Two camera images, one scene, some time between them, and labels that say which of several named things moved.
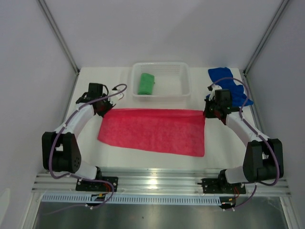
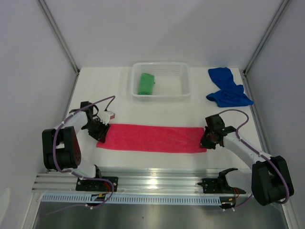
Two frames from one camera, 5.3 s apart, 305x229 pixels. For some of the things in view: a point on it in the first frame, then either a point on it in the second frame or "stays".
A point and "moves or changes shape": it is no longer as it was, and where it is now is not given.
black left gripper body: [106, 106] to [96, 129]
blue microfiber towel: [239, 97] stays
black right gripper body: [210, 110] to [207, 139]
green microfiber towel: [146, 84] stays
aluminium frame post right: [266, 36] stays
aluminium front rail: [145, 182] stays
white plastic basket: [172, 80] stays
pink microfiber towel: [180, 131] moves or changes shape
